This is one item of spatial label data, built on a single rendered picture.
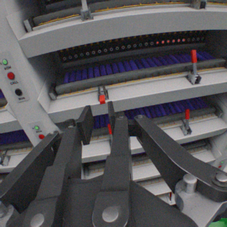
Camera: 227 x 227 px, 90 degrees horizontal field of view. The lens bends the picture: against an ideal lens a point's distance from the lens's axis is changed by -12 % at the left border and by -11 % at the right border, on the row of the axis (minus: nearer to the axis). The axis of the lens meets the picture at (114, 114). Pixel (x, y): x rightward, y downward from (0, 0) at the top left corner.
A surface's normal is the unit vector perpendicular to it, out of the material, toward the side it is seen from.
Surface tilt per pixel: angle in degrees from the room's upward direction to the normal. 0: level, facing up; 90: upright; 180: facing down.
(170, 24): 109
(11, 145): 19
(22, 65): 90
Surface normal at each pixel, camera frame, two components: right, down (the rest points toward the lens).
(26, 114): 0.10, 0.49
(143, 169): -0.11, -0.64
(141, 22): 0.14, 0.75
